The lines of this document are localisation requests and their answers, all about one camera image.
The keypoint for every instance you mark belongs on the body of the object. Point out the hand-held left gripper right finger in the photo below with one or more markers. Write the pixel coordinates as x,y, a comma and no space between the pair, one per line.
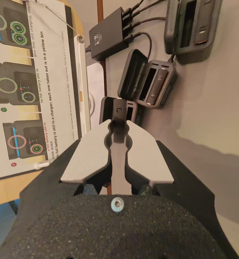
150,158

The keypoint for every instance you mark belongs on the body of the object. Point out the red-edged black battery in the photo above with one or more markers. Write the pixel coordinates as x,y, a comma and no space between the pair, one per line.
202,34
158,87

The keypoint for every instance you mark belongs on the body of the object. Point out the wooden sign board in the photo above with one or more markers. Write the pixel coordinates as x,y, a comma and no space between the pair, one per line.
76,16

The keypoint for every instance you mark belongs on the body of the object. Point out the white stand base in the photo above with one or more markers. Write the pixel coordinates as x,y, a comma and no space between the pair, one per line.
96,81

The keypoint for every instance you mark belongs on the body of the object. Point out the black battery charger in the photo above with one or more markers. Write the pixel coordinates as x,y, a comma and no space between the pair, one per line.
131,73
176,28
133,111

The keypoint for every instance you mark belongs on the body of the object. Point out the black usb hub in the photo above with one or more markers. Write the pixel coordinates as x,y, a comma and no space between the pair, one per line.
109,36

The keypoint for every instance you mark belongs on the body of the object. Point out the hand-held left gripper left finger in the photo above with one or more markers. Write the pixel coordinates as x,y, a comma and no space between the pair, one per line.
87,158

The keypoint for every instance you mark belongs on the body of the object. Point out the instruction board on stand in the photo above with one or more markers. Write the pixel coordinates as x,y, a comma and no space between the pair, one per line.
30,89

